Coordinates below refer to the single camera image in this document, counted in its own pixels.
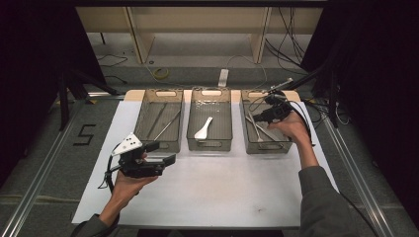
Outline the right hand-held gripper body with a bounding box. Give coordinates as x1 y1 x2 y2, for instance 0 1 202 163
261 77 294 124

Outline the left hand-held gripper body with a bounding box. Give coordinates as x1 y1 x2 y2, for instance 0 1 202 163
111 132 166 179

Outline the grey transparent plastic bin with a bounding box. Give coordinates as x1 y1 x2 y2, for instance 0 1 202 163
133 88 185 154
240 89 294 155
186 88 234 152

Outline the steel fork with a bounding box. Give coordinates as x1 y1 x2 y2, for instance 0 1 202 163
246 111 265 143

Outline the steel table knife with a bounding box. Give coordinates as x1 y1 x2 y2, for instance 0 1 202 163
244 116 280 142

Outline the metal chopstick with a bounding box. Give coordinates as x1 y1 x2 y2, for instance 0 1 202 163
146 103 168 140
153 110 182 142

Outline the white ceramic spoon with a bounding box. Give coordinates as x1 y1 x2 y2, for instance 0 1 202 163
194 116 214 141

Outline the person's left hand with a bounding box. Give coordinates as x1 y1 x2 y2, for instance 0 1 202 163
113 170 160 200

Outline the person's right hand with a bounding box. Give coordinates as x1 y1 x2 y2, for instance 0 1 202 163
267 111 312 150

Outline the white table cover sheet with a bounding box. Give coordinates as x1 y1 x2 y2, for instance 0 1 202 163
71 89 340 229

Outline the white power strip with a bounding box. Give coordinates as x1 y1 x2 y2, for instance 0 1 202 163
217 67 229 89

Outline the yellow tape roll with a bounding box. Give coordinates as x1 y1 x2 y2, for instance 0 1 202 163
153 66 170 80

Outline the black tripod stand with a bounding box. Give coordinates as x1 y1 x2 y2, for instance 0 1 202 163
56 68 121 131

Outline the black curtain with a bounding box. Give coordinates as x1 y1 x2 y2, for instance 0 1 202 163
0 0 107 187
300 0 419 228

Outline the beige wooden shelf unit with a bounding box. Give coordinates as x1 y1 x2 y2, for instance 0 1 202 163
75 6 324 65

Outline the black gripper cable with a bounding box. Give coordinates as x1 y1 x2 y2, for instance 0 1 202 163
247 95 316 148
97 153 123 196

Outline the thin black floor cable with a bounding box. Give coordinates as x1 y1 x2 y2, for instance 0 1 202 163
104 74 128 85
96 53 128 67
304 98 341 125

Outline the white cable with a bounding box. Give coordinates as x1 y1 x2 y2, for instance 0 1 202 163
226 53 269 91

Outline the black camera stand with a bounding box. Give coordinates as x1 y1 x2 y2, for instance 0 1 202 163
285 62 342 129

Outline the black cable bundle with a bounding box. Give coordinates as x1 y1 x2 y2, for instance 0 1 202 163
264 6 308 77

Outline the short aluminium rail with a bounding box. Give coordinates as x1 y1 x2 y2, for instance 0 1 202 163
86 91 126 101

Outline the long aluminium floor rail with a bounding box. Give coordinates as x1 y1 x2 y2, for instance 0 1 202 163
320 115 392 237
0 98 79 237

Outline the black metal frame bar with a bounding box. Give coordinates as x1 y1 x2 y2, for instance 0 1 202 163
72 0 330 8

